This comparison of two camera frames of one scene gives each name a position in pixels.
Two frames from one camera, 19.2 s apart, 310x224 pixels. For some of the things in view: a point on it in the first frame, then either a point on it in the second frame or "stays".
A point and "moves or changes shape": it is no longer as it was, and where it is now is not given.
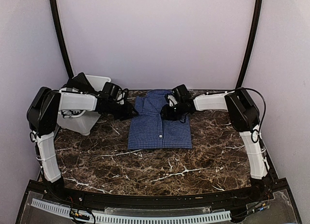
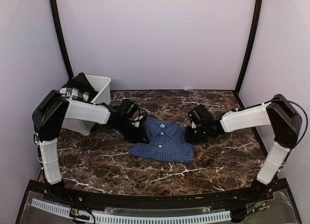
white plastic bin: (84, 123) stays
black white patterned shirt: (78, 84) stays
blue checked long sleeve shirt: (147, 130) moves or changes shape
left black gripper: (127, 113) to (136, 138)
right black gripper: (167, 114) to (189, 138)
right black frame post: (256, 24) stays
